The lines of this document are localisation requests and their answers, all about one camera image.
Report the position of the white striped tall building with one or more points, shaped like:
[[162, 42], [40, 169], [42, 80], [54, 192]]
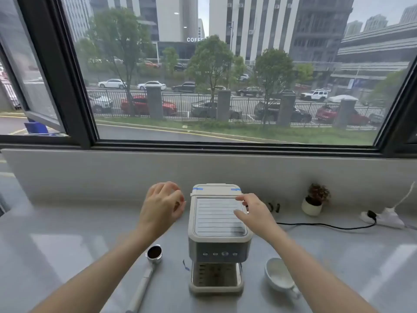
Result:
[[251, 26]]

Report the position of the portafilter with ground coffee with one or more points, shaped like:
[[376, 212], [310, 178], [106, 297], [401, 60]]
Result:
[[146, 277]]

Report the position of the person's right hand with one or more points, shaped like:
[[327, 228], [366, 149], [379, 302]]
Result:
[[259, 215]]

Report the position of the glass building with sign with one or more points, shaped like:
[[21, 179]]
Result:
[[172, 22]]

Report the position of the open black window sash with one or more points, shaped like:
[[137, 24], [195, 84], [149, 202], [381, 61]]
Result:
[[29, 78]]

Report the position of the beige espresso machine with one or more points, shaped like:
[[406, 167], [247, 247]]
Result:
[[216, 237]]

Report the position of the person's right thumb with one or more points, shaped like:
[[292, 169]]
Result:
[[241, 215]]

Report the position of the white ceramic cup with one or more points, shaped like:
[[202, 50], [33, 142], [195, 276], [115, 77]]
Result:
[[277, 275]]

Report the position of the person's left thumb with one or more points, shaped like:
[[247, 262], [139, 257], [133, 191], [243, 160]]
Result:
[[180, 202]]

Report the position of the dark grey tall building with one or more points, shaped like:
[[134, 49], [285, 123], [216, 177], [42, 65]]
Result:
[[319, 26]]

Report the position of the black metal fence with pillars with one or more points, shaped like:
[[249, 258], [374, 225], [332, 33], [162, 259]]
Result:
[[185, 110]]

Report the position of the blue sign board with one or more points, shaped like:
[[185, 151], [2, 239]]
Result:
[[36, 128]]

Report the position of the white power strip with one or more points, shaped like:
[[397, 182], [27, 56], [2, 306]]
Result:
[[387, 218]]

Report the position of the row of parked cars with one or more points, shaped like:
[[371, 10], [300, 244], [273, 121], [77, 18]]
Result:
[[143, 105]]

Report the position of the black window frame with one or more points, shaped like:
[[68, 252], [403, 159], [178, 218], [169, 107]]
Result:
[[75, 94]]

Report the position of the dark leafy tree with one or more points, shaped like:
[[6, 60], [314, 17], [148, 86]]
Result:
[[273, 71]]

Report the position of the person's left hand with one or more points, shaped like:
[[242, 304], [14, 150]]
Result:
[[159, 208]]

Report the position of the small potted plant white pot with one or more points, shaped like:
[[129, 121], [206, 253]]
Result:
[[313, 202]]

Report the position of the person's right forearm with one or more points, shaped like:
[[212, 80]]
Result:
[[312, 277]]

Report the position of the grey parking structure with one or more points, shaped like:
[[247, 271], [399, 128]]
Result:
[[374, 55]]

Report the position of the person's left forearm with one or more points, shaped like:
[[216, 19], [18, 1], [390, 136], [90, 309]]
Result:
[[97, 277]]

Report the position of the round leafy tree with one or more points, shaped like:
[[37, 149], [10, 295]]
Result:
[[210, 58]]

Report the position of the tall leafy tree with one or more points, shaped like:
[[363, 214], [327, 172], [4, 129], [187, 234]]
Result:
[[120, 35]]

